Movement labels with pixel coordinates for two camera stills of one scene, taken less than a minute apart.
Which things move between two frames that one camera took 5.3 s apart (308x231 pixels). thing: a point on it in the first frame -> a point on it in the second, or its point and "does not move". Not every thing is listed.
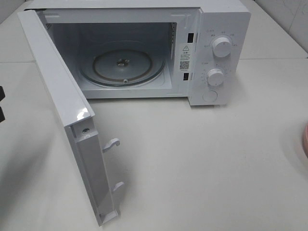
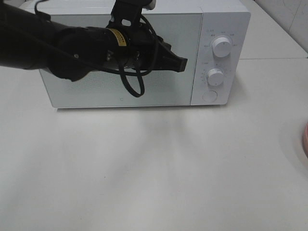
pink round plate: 306,139 does not move
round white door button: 210,96 does not move
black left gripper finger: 2,115 -> 133,45
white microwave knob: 215,76 does not move
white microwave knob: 221,47 does not move
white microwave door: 76,111 -> 106,88
